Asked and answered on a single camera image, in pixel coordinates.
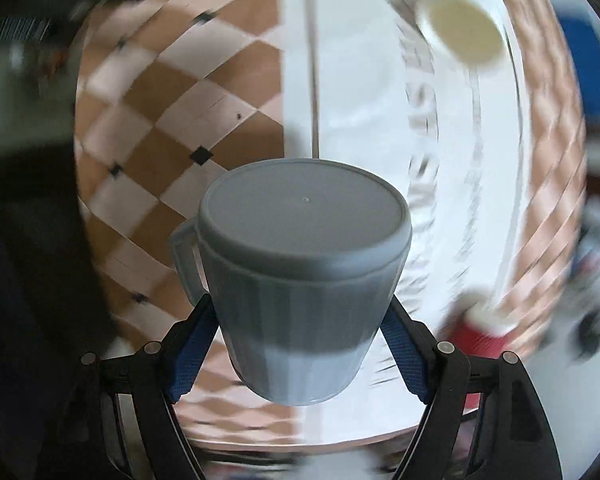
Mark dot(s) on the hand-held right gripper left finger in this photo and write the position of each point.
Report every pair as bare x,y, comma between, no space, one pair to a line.
190,355

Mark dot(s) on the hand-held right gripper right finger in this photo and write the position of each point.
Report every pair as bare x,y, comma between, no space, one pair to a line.
405,355

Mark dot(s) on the grey plastic cup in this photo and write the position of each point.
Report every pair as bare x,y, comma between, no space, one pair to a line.
300,240

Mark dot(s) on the red paper cup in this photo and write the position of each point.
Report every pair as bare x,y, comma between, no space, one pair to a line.
475,345

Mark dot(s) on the white paper cup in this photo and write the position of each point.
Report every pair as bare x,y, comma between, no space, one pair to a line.
462,27

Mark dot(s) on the checkered tablecloth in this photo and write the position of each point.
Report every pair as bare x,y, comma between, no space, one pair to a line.
180,100

